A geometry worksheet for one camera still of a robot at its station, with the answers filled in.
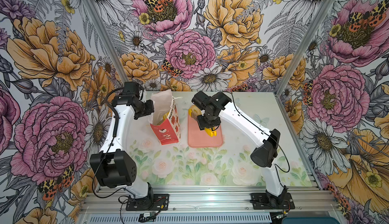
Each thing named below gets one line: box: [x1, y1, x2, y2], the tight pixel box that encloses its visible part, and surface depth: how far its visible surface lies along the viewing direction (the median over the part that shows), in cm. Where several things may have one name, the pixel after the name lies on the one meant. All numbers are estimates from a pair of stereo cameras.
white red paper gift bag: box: [147, 89, 183, 146], surface depth 89 cm
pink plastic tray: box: [187, 116, 223, 148], surface depth 97 cm
